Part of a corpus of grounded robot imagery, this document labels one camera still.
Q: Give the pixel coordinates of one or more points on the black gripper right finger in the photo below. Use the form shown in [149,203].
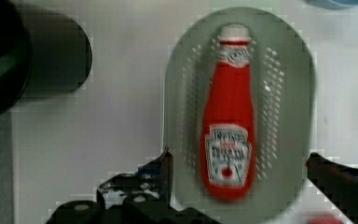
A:
[337,182]

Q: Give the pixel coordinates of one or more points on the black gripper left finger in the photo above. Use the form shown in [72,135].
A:
[143,197]

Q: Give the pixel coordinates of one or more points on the red ketchup bottle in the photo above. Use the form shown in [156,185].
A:
[227,140]

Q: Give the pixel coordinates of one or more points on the large red strawberry toy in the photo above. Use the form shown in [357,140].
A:
[325,220]

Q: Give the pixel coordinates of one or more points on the blue round bowl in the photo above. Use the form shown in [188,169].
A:
[333,4]

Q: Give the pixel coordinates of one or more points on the lower black cylinder post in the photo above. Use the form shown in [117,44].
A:
[42,53]

